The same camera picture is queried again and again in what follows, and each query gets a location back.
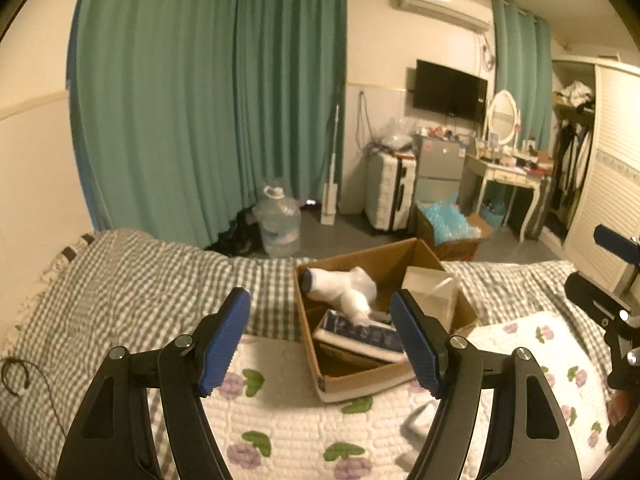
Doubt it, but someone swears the grey checked bed sheet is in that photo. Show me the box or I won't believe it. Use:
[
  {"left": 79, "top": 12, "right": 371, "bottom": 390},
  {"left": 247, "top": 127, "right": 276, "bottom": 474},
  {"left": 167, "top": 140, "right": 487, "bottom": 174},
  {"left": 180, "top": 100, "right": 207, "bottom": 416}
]
[{"left": 1, "top": 230, "right": 600, "bottom": 479}]

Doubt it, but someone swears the white wardrobe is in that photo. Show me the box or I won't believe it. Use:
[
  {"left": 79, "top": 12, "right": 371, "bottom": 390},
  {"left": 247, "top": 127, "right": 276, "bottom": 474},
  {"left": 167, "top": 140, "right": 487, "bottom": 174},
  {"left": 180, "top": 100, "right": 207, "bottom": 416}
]
[{"left": 540, "top": 55, "right": 639, "bottom": 289}]

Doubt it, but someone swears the black cable on bed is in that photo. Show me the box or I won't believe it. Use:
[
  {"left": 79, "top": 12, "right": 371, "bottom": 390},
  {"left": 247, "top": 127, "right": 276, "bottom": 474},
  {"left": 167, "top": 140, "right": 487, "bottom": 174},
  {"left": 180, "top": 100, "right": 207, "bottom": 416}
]
[{"left": 0, "top": 356, "right": 66, "bottom": 436}]

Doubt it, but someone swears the white oval vanity mirror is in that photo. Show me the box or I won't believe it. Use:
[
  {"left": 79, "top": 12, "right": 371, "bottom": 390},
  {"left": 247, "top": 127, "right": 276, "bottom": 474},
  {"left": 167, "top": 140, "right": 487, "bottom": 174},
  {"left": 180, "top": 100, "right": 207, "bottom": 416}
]
[{"left": 486, "top": 90, "right": 520, "bottom": 148}]

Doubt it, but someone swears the white hard suitcase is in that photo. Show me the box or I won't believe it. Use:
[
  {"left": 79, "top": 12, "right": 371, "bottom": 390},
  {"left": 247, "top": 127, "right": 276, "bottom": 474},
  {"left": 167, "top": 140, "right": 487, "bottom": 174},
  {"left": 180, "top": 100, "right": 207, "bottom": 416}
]
[{"left": 364, "top": 152, "right": 416, "bottom": 232}]

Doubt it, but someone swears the white stick vacuum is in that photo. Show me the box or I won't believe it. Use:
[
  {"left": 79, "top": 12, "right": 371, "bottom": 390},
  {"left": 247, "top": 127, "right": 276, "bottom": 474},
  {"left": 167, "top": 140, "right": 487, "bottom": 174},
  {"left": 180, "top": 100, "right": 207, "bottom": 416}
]
[{"left": 320, "top": 84, "right": 343, "bottom": 226}]

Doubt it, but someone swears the small teal curtain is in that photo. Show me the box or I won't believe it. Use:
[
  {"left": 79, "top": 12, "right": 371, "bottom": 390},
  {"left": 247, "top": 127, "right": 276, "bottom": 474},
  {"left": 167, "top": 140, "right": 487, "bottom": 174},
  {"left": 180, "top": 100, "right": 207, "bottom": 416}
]
[{"left": 491, "top": 0, "right": 552, "bottom": 151}]

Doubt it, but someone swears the silver mini fridge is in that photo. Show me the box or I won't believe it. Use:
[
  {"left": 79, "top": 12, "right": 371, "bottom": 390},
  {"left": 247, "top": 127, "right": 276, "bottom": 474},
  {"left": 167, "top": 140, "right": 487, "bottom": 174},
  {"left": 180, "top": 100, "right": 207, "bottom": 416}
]
[{"left": 414, "top": 136, "right": 466, "bottom": 204}]

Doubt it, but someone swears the white dressing table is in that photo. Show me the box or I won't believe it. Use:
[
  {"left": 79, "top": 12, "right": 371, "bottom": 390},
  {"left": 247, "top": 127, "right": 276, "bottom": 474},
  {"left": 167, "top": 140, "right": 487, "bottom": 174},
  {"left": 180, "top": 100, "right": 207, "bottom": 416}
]
[{"left": 459, "top": 155, "right": 542, "bottom": 243}]

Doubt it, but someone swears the clear plastic bag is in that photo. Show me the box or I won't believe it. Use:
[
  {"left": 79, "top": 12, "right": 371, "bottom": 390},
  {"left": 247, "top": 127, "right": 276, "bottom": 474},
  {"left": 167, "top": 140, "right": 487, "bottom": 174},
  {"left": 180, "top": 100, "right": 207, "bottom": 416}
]
[{"left": 378, "top": 118, "right": 416, "bottom": 153}]

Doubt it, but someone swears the white floral quilted blanket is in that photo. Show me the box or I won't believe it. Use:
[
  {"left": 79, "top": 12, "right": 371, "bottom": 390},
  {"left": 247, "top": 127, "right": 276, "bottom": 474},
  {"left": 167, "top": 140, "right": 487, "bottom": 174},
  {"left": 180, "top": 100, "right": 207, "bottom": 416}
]
[{"left": 203, "top": 312, "right": 610, "bottom": 479}]

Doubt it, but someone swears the large teal curtain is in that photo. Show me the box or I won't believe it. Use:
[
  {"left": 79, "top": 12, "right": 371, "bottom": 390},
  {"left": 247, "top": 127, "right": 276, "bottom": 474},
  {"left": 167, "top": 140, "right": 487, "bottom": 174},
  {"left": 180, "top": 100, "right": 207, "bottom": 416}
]
[{"left": 67, "top": 0, "right": 346, "bottom": 247}]

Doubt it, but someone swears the white air conditioner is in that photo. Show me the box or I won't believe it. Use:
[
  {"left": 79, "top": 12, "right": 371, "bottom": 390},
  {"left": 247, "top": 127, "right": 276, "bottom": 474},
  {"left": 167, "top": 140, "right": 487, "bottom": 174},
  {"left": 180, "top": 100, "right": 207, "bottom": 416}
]
[{"left": 398, "top": 0, "right": 492, "bottom": 34}]

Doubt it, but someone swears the brown cardboard box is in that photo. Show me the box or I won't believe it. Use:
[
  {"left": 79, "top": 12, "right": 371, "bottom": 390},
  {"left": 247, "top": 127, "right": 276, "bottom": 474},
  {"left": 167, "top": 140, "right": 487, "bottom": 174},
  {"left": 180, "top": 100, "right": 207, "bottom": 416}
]
[{"left": 294, "top": 238, "right": 477, "bottom": 403}]

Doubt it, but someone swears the cardboard box with blue wrap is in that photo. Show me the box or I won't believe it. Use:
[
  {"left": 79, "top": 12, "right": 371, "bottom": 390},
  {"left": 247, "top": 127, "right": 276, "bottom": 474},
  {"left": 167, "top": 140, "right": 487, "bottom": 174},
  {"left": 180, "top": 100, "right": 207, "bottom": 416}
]
[{"left": 416, "top": 195, "right": 494, "bottom": 261}]

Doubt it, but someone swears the black wall television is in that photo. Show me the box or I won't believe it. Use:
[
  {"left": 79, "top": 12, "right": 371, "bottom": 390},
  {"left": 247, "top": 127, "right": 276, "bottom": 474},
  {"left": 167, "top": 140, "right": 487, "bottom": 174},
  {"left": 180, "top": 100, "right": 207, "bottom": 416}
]
[{"left": 413, "top": 60, "right": 487, "bottom": 122}]

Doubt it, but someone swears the clear water jug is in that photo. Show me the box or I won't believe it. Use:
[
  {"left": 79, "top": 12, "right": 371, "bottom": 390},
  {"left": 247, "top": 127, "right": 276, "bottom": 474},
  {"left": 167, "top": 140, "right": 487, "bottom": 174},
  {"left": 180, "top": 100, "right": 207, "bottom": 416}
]
[{"left": 252, "top": 185, "right": 300, "bottom": 259}]

